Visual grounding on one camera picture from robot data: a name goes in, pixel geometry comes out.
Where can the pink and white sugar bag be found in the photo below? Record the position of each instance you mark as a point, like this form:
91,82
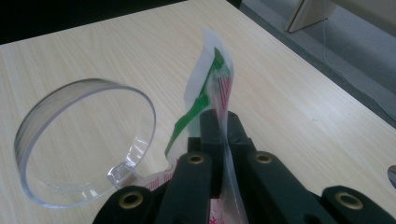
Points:
199,74

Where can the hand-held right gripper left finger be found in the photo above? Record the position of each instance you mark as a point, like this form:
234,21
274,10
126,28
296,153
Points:
193,186

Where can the dark curtain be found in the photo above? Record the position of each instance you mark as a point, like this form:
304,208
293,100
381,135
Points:
62,15

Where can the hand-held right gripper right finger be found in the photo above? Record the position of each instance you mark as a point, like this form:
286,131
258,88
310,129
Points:
267,186

